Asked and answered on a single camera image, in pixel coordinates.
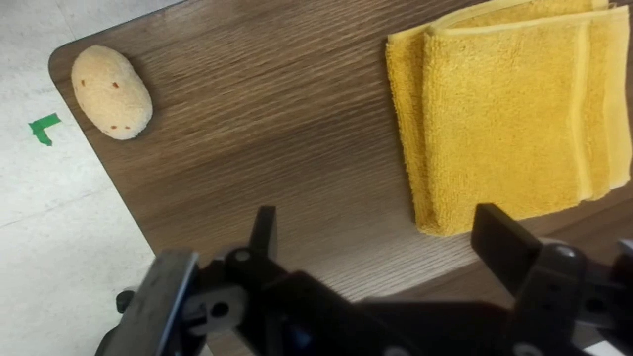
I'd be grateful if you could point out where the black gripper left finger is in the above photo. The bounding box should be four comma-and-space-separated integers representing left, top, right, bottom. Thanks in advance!
249, 206, 277, 260

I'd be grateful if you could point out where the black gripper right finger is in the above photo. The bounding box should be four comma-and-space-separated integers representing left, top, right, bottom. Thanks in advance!
470, 204, 542, 295

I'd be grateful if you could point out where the yellow towel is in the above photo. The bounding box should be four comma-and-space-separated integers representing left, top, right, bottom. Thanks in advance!
385, 0, 631, 238

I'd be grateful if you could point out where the beige potato toy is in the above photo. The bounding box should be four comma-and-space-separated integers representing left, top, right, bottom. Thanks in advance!
71, 46, 154, 141

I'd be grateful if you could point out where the green tape floor marker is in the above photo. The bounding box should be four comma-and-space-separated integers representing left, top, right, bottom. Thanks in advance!
29, 113, 61, 147

